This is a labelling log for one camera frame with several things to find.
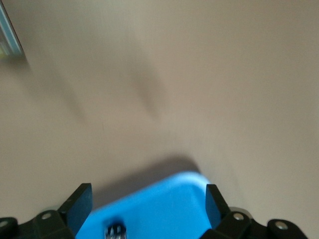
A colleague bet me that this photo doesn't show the short brown electrolytic capacitor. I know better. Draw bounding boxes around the short brown electrolytic capacitor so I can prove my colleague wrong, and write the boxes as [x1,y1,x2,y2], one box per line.
[104,218,128,239]

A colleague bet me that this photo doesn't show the blue plastic tray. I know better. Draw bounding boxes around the blue plastic tray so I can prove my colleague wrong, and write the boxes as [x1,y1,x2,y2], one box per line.
[74,170,212,239]

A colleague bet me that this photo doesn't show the aluminium frame profile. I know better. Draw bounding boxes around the aluminium frame profile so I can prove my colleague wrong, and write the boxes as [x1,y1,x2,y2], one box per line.
[0,0,25,60]

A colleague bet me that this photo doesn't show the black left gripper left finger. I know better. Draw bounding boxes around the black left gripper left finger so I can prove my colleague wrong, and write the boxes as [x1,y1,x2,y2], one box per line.
[0,183,93,239]

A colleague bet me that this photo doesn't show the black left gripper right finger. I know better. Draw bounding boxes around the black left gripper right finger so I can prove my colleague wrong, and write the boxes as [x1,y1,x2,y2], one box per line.
[199,184,308,239]

